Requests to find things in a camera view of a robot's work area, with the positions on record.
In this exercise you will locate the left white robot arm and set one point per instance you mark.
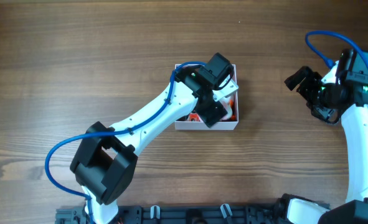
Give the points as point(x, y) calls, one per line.
point(106, 158)

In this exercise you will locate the pink plush pig toy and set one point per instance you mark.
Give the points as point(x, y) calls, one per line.
point(223, 102)

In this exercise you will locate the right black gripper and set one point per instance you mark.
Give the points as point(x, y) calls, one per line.
point(322, 113)

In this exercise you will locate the red toy fire truck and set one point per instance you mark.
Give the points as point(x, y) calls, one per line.
point(192, 117)

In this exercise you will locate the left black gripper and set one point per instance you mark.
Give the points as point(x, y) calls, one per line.
point(213, 113)

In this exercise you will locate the white cardboard box pink interior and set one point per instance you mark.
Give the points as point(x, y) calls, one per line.
point(180, 124)

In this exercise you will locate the white plush duck toy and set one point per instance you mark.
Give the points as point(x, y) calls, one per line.
point(230, 106)

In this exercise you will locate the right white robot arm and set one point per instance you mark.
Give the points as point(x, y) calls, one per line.
point(353, 74)

